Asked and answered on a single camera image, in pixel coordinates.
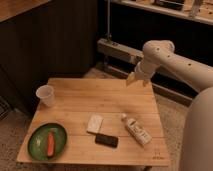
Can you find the white tube bottle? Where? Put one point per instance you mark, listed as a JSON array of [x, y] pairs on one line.
[[136, 130]]

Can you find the wooden folding table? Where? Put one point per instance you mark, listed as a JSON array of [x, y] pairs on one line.
[[76, 100]]

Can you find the translucent plastic cup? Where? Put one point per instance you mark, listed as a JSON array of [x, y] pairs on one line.
[[46, 94]]

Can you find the black phone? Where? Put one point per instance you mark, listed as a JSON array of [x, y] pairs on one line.
[[107, 140]]

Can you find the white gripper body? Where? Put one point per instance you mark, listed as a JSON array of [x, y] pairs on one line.
[[144, 70]]

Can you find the orange carrot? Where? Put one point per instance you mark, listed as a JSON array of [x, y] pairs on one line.
[[51, 145]]

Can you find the white rectangular sponge block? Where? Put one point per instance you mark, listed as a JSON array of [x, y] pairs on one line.
[[94, 124]]

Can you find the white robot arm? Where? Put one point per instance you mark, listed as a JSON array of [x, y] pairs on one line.
[[197, 143]]

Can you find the wooden shelf with items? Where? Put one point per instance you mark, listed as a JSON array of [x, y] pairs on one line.
[[200, 11]]

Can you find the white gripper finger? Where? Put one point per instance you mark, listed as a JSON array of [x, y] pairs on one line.
[[146, 82], [131, 78]]

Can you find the metal vertical pole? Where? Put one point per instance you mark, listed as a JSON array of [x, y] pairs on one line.
[[108, 19]]

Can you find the green plate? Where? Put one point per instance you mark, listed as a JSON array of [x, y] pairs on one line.
[[37, 146]]

